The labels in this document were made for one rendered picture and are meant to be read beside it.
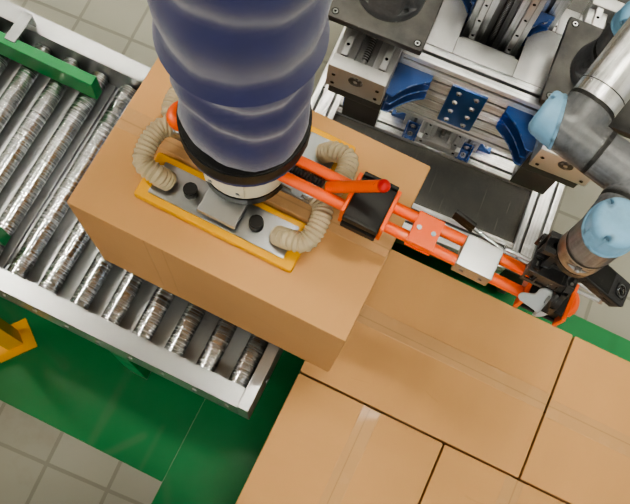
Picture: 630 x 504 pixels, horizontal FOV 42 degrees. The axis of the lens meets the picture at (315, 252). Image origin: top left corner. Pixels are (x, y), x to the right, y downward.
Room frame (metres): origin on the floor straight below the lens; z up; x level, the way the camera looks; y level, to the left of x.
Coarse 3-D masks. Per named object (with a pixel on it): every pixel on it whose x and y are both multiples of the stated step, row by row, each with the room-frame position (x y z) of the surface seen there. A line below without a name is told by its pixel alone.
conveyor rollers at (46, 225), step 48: (0, 96) 0.84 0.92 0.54; (48, 96) 0.87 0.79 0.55; (48, 144) 0.74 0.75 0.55; (96, 144) 0.77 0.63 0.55; (48, 240) 0.49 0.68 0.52; (48, 288) 0.36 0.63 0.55; (96, 288) 0.39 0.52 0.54; (144, 336) 0.30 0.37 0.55; (192, 336) 0.33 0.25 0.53; (240, 384) 0.24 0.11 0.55
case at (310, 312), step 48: (144, 96) 0.69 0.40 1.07; (96, 192) 0.47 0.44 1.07; (96, 240) 0.43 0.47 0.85; (144, 240) 0.40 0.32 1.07; (192, 240) 0.42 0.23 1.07; (336, 240) 0.49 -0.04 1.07; (384, 240) 0.51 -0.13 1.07; (192, 288) 0.38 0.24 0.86; (240, 288) 0.35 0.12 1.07; (288, 288) 0.37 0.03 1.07; (336, 288) 0.39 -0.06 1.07; (288, 336) 0.32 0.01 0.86; (336, 336) 0.30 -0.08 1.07
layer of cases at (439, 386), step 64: (384, 320) 0.48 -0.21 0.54; (448, 320) 0.52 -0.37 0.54; (512, 320) 0.56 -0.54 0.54; (320, 384) 0.28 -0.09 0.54; (384, 384) 0.32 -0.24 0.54; (448, 384) 0.36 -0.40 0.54; (512, 384) 0.39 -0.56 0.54; (576, 384) 0.43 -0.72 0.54; (320, 448) 0.13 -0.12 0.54; (384, 448) 0.17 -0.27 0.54; (448, 448) 0.20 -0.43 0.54; (512, 448) 0.24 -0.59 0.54; (576, 448) 0.27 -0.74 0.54
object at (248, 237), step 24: (168, 168) 0.55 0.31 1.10; (192, 168) 0.56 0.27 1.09; (144, 192) 0.49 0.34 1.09; (168, 192) 0.50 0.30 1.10; (192, 192) 0.50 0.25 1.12; (192, 216) 0.46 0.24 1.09; (264, 216) 0.49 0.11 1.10; (288, 216) 0.51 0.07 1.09; (240, 240) 0.44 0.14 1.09; (264, 240) 0.45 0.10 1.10; (288, 264) 0.41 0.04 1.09
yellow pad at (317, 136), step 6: (312, 126) 0.70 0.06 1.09; (312, 132) 0.69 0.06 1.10; (318, 132) 0.69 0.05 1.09; (324, 132) 0.70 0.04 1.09; (312, 138) 0.68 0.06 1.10; (318, 138) 0.68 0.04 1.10; (324, 138) 0.68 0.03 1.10; (330, 138) 0.69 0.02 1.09; (336, 138) 0.69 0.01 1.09; (312, 144) 0.66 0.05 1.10; (318, 144) 0.67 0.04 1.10; (348, 144) 0.68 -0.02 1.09; (306, 150) 0.65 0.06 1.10; (312, 150) 0.65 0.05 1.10; (354, 150) 0.67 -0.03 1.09; (306, 156) 0.64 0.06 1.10; (312, 156) 0.64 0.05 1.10; (318, 162) 0.63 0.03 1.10; (330, 162) 0.63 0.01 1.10; (330, 168) 0.62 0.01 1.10
